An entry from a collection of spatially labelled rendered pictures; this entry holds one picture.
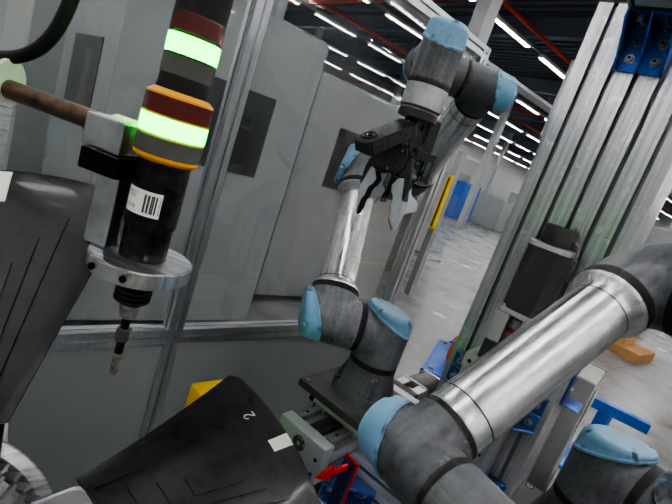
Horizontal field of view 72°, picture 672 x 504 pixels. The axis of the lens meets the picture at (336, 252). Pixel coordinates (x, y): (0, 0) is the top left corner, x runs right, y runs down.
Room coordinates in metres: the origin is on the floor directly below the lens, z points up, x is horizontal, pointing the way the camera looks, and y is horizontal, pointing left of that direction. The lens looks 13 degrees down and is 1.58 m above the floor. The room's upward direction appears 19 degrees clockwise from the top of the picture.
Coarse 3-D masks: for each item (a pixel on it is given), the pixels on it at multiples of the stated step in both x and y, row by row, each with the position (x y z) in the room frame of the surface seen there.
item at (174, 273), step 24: (96, 120) 0.31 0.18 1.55; (96, 144) 0.31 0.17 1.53; (120, 144) 0.30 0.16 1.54; (96, 168) 0.30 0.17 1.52; (120, 168) 0.30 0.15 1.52; (96, 192) 0.30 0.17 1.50; (120, 192) 0.31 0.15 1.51; (96, 216) 0.30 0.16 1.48; (120, 216) 0.31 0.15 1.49; (96, 240) 0.30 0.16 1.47; (120, 240) 0.32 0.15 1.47; (96, 264) 0.28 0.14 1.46; (120, 264) 0.28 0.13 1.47; (144, 264) 0.30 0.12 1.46; (168, 264) 0.31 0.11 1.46; (144, 288) 0.28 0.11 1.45; (168, 288) 0.30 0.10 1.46
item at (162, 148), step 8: (136, 136) 0.30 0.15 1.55; (144, 136) 0.29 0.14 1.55; (152, 136) 0.29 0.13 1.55; (136, 144) 0.30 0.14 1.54; (144, 144) 0.29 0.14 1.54; (152, 144) 0.29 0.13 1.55; (160, 144) 0.29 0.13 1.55; (168, 144) 0.29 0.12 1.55; (176, 144) 0.29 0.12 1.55; (152, 152) 0.29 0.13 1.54; (160, 152) 0.29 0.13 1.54; (168, 152) 0.29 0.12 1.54; (176, 152) 0.30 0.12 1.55; (184, 152) 0.30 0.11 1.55; (192, 152) 0.30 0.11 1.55; (200, 152) 0.31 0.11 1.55; (176, 160) 0.30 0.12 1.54; (184, 160) 0.30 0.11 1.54; (192, 160) 0.31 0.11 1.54; (200, 160) 0.32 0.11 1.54
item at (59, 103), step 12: (12, 84) 0.33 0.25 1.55; (12, 96) 0.33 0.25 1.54; (24, 96) 0.32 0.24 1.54; (36, 96) 0.32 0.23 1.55; (48, 96) 0.32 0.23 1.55; (36, 108) 0.33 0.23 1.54; (48, 108) 0.32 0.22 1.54; (60, 108) 0.32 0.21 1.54; (72, 108) 0.32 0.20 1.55; (84, 108) 0.32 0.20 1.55; (72, 120) 0.32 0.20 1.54; (84, 120) 0.32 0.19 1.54
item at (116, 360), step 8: (128, 320) 0.31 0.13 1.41; (120, 328) 0.31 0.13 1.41; (128, 328) 0.31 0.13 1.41; (120, 336) 0.31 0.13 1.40; (128, 336) 0.31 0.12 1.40; (120, 344) 0.31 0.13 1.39; (120, 352) 0.31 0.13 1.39; (112, 360) 0.31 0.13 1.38; (120, 360) 0.31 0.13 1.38; (112, 368) 0.31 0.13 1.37
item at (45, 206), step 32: (32, 192) 0.42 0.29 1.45; (64, 192) 0.43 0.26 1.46; (0, 224) 0.39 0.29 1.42; (32, 224) 0.40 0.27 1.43; (64, 224) 0.41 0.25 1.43; (0, 256) 0.38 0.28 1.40; (32, 256) 0.38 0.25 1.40; (64, 256) 0.39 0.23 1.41; (0, 288) 0.36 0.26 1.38; (32, 288) 0.37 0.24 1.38; (64, 288) 0.37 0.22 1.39; (0, 320) 0.35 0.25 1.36; (32, 320) 0.35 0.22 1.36; (64, 320) 0.36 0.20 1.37; (0, 352) 0.33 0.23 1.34; (32, 352) 0.34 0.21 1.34; (0, 384) 0.32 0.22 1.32; (0, 416) 0.31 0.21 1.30
